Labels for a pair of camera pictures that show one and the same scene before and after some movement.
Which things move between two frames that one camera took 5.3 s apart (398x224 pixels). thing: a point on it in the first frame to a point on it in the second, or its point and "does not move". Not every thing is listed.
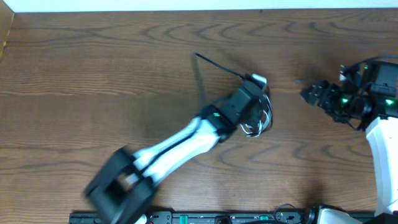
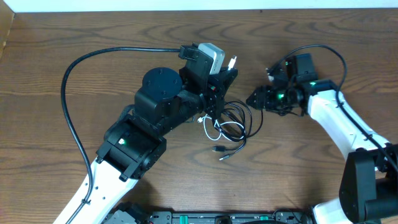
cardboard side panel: [7, 15] does not move
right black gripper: [325, 99] to [270, 99]
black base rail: [286, 218] does not move
